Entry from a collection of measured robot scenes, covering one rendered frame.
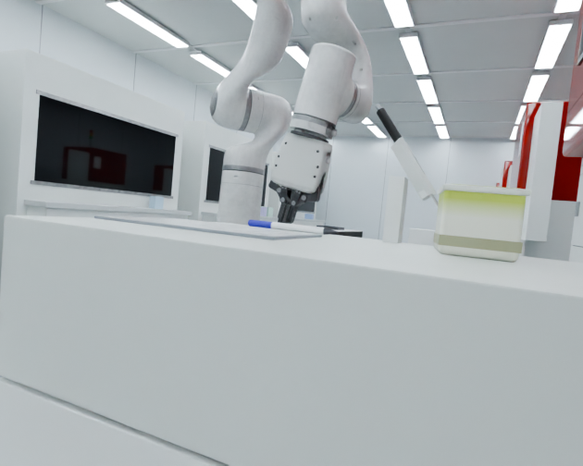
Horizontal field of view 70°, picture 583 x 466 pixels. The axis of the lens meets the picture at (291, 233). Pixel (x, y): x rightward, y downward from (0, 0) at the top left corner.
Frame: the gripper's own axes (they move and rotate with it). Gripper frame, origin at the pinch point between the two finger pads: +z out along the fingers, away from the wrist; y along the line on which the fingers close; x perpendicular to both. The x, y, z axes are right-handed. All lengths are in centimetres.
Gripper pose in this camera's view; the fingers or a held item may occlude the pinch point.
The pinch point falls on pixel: (287, 214)
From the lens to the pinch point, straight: 80.8
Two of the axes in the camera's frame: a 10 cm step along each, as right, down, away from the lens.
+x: -4.1, 0.0, -9.1
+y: -8.7, -3.1, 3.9
